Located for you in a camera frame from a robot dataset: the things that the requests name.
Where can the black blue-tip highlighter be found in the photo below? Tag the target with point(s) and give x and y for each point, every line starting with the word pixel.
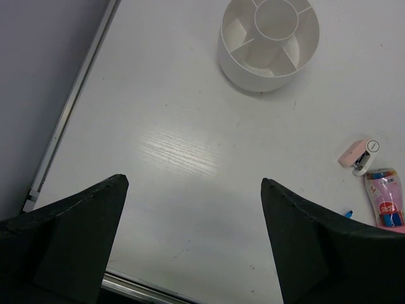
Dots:
pixel 349 214

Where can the pink mini stapler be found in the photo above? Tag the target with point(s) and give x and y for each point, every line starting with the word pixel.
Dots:
pixel 360 155

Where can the white round divided organizer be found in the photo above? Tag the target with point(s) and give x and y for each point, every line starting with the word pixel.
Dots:
pixel 262 45

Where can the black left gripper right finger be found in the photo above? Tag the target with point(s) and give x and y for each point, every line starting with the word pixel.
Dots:
pixel 324 257

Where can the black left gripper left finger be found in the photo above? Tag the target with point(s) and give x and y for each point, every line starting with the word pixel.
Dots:
pixel 59 252

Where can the pink marker pack bottle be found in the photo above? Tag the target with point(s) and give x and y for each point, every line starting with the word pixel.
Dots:
pixel 384 190

